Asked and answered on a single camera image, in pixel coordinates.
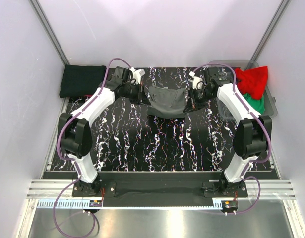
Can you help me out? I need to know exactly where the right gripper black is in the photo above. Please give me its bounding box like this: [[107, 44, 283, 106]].
[[184, 87, 215, 114]]

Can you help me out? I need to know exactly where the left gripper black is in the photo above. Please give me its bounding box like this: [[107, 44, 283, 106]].
[[122, 81, 151, 106]]

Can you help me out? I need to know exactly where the grey t shirt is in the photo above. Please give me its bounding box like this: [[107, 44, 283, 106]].
[[147, 86, 186, 119]]

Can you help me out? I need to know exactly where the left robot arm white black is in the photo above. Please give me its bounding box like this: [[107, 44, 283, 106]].
[[57, 67, 150, 196]]

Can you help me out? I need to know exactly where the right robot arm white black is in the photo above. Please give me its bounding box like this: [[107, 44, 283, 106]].
[[184, 66, 272, 197]]

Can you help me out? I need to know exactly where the black marble pattern mat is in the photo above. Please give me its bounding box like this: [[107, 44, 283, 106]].
[[50, 67, 274, 172]]

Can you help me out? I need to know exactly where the red t shirt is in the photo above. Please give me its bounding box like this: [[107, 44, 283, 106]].
[[235, 66, 268, 100]]

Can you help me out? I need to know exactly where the folded black t shirt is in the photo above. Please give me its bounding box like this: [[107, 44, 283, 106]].
[[59, 65, 107, 98]]

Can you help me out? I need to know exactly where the green t shirt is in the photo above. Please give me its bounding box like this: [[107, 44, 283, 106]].
[[243, 94, 265, 115]]

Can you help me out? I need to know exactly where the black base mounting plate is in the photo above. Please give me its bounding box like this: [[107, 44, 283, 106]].
[[72, 180, 248, 207]]

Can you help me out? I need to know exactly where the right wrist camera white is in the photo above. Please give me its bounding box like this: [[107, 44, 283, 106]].
[[189, 71, 203, 90]]

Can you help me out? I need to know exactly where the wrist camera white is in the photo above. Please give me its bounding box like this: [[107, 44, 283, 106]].
[[130, 67, 145, 85], [189, 71, 203, 90]]

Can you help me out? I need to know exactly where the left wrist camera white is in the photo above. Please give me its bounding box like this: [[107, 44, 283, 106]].
[[130, 67, 145, 85]]

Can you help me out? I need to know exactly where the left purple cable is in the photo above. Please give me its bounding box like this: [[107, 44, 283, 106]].
[[53, 58, 135, 235]]

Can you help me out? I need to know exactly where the right aluminium corner post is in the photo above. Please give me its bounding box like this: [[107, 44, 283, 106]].
[[245, 0, 291, 70]]

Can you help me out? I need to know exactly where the aluminium corner post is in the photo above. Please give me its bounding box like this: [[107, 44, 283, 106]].
[[245, 0, 291, 70], [29, 0, 69, 65]]

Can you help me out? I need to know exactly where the white slotted cable duct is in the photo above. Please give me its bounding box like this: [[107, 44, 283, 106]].
[[37, 199, 232, 211]]

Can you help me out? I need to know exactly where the left aluminium corner post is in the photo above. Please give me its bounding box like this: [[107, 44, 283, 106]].
[[29, 0, 69, 65]]

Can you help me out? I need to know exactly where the aluminium frame rail front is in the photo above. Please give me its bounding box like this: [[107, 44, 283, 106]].
[[26, 179, 296, 200]]

